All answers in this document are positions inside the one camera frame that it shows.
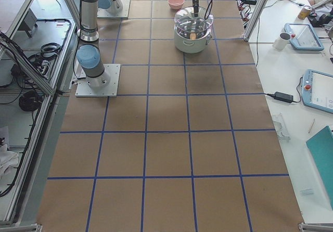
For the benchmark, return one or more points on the teach pendant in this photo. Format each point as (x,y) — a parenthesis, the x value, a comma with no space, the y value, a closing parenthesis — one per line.
(303,37)
(316,90)

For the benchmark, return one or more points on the brown egg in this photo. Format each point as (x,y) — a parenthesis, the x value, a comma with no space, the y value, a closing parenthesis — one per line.
(193,36)

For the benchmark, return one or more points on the pink bowl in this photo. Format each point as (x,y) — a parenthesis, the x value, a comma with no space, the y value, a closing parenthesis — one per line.
(176,4)

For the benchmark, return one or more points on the teal folder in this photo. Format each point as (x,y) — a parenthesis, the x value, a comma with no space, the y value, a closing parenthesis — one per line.
(320,147)

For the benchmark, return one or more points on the aluminium frame post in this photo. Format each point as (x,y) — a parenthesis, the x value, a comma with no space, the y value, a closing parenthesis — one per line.
(254,19)

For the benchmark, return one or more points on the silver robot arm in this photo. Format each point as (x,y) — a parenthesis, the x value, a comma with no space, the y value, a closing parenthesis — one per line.
(111,6)
(88,54)

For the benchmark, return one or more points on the grey box on shelf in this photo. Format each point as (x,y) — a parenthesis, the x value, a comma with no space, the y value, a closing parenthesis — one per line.
(28,23)

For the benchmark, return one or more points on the glass pot lid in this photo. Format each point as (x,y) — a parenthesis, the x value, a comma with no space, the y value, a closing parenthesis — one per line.
(187,22)

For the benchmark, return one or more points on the white mug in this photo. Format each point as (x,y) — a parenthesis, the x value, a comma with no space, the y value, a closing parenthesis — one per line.
(282,40)

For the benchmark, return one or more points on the clear plastic holder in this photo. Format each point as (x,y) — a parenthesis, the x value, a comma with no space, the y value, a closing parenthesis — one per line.
(280,127)

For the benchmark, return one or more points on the small white label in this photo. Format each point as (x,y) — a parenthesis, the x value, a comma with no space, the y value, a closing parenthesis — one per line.
(308,191)

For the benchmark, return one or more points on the black power adapter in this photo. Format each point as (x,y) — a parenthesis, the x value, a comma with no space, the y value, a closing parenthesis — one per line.
(282,97)

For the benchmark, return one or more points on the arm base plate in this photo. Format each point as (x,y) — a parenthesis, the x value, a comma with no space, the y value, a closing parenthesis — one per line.
(102,86)
(124,14)

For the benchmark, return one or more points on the near teach pendant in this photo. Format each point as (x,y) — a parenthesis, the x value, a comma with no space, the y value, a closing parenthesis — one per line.
(316,90)

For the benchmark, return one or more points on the pale green cooking pot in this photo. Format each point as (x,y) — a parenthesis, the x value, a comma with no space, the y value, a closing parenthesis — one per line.
(183,42)

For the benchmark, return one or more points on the yellow drink can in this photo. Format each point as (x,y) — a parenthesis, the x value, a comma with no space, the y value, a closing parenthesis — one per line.
(304,13)

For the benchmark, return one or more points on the far teach pendant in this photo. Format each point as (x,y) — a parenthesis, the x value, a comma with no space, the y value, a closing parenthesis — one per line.
(303,37)

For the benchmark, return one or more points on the wooden stick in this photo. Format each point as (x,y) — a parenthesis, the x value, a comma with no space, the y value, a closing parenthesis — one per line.
(311,126)

